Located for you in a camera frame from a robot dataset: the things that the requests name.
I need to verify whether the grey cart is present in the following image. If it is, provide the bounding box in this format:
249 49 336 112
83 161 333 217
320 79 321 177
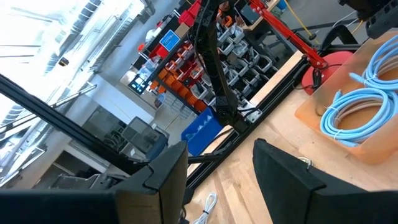
120 116 170 161

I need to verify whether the storage rack with bins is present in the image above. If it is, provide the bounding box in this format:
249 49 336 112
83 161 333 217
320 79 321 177
129 0 282 114

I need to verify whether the light blue cable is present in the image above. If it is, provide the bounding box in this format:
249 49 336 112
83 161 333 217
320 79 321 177
349 33 398 93
319 86 398 147

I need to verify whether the yellow floor cord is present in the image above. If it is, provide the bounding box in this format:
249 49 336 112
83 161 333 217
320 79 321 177
283 0 318 40

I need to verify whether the red desk lamp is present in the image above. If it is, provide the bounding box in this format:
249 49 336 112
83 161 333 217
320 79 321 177
248 0 354 96

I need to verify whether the small white cable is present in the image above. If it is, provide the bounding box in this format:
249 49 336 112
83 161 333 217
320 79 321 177
192 191 218 224

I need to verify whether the blue label sign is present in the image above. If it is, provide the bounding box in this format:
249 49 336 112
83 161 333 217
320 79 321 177
159 29 182 53

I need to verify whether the black aluminium rig frame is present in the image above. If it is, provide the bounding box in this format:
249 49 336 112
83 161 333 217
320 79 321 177
0 57 361 206

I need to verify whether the orange translucent bin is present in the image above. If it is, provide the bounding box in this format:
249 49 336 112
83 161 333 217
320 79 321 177
294 30 398 166

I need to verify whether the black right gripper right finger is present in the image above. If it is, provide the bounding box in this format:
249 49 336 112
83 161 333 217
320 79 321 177
253 138 398 224

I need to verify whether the black lamp power cord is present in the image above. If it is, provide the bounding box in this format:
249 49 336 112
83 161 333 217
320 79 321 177
292 63 340 91

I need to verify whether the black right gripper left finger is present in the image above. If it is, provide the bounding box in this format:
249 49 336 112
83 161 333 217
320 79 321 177
0 141 189 224

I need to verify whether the blue storage bin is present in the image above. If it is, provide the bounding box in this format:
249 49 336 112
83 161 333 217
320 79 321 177
180 106 225 157

